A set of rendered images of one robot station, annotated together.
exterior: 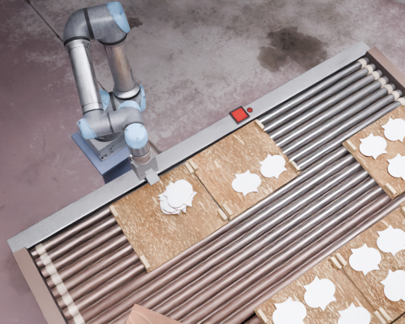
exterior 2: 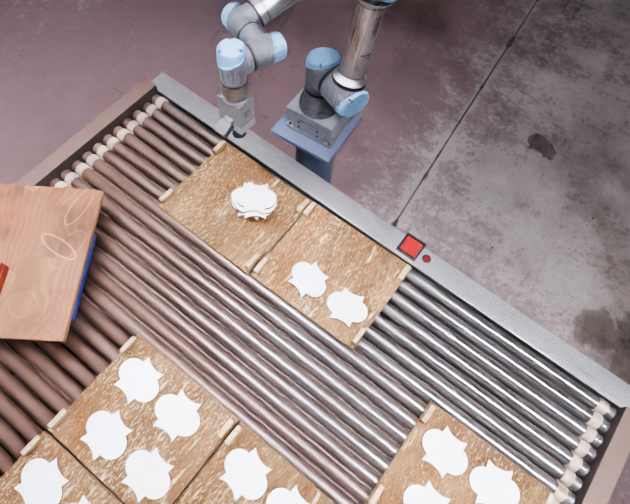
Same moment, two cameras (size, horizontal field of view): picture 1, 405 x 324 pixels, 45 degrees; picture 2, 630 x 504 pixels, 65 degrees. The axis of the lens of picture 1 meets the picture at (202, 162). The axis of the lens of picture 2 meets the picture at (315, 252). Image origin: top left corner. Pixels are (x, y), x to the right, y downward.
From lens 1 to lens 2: 1.17 m
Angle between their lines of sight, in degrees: 29
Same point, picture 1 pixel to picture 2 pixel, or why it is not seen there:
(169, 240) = (202, 214)
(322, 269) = (214, 412)
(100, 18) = not seen: outside the picture
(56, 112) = (389, 120)
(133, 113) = (263, 43)
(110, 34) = not seen: outside the picture
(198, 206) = (256, 233)
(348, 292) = (188, 457)
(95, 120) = (239, 13)
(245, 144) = (366, 265)
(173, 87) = (482, 221)
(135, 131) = (230, 46)
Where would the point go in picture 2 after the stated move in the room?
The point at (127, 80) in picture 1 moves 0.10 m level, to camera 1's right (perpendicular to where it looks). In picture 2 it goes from (349, 60) to (357, 85)
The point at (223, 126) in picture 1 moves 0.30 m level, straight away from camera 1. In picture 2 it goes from (385, 232) to (466, 221)
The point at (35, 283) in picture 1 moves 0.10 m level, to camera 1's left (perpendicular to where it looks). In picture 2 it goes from (118, 106) to (116, 86)
